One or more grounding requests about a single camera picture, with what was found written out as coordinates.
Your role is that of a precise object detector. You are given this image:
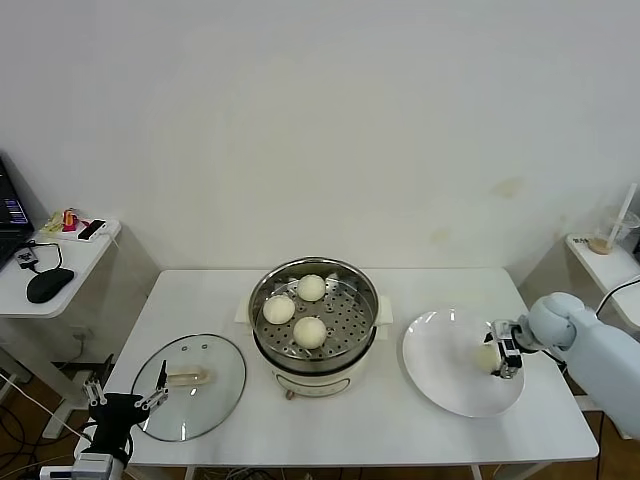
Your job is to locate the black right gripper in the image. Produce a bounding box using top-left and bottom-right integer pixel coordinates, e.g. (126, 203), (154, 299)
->
(480, 313), (541, 381)

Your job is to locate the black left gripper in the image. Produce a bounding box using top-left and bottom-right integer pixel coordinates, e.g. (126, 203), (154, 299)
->
(81, 353), (170, 469)

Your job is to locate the white steamed baozi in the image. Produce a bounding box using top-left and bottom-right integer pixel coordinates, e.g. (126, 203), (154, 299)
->
(292, 316), (329, 350)
(262, 294), (296, 325)
(297, 273), (326, 302)
(473, 344), (503, 376)

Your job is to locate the glass lid with cream handle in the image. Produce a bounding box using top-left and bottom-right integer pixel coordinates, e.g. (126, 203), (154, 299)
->
(130, 333), (249, 442)

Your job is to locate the perforated steel steamer basket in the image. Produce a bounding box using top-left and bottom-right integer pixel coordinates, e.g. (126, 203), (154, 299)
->
(249, 257), (380, 374)

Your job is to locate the steel steamer pot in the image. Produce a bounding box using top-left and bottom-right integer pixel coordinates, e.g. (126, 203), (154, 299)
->
(234, 294), (395, 402)

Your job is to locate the white round plate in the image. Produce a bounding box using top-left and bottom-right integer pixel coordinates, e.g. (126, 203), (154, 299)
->
(402, 309), (526, 419)

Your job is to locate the black computer mouse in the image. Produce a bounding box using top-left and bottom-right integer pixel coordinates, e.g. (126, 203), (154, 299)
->
(26, 267), (76, 304)

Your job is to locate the white side table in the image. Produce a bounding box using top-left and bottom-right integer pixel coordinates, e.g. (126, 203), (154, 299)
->
(565, 232), (640, 441)
(0, 217), (124, 440)

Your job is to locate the clear plastic drink cup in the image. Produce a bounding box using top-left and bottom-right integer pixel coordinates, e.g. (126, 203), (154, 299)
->
(591, 203), (640, 256)

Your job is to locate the white flat box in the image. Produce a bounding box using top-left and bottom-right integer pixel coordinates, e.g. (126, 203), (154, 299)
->
(58, 223), (111, 244)

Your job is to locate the black smartphone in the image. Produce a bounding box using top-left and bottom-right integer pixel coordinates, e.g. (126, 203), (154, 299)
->
(77, 218), (108, 240)

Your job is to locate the yellow snack packet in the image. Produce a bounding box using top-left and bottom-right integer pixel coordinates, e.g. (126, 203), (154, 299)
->
(41, 209), (65, 235)

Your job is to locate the white drinking straw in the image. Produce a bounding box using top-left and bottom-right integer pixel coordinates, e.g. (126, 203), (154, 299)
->
(606, 183), (639, 250)

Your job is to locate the black laptop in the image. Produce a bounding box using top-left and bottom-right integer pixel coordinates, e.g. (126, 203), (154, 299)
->
(0, 151), (36, 269)

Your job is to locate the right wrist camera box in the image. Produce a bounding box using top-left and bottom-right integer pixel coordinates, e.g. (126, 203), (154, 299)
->
(492, 320), (524, 359)

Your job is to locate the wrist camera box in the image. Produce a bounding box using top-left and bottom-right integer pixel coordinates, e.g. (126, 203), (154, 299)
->
(38, 452), (115, 480)
(492, 320), (524, 359)

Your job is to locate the white floor cable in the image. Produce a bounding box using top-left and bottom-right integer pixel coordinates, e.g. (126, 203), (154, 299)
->
(0, 369), (84, 439)

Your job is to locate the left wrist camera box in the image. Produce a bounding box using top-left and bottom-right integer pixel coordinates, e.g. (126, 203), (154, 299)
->
(38, 452), (115, 480)

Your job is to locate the black dongle cable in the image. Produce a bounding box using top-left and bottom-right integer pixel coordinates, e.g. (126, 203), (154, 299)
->
(23, 238), (65, 274)

